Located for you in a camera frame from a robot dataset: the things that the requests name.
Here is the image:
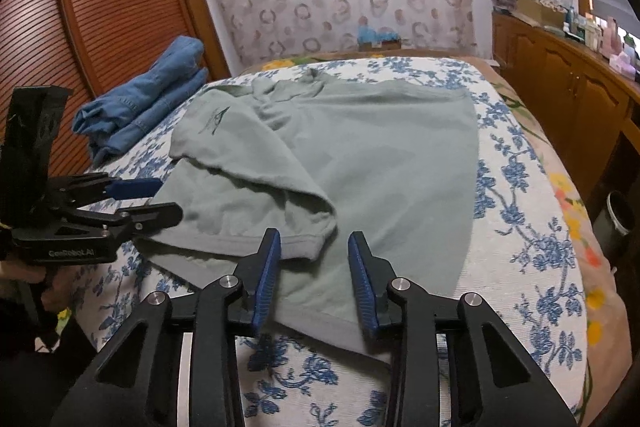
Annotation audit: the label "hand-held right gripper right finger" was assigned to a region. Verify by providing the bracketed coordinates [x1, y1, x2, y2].
[347, 231, 581, 427]

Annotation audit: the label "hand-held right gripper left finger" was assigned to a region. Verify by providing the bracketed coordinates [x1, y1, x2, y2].
[50, 228, 283, 427]

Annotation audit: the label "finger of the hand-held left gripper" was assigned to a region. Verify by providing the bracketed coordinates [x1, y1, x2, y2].
[52, 173, 164, 208]
[64, 202, 182, 239]

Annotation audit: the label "grey-green pants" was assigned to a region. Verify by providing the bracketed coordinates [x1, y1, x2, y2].
[135, 69, 482, 365]

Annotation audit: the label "blue denim jeans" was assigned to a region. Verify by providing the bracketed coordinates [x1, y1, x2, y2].
[71, 36, 210, 168]

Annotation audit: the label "blue floral bedspread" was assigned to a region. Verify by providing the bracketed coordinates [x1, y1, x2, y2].
[60, 54, 590, 427]

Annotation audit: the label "cardboard box with blue item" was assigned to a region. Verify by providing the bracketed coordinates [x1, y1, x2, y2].
[356, 27, 402, 54]

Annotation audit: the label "dark waste bin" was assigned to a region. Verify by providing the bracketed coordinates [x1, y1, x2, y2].
[592, 191, 637, 259]

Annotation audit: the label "wooden cabinet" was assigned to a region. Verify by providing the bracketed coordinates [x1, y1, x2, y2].
[492, 9, 640, 210]

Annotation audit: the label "pink bottle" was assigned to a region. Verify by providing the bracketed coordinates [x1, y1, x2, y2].
[602, 17, 622, 56]

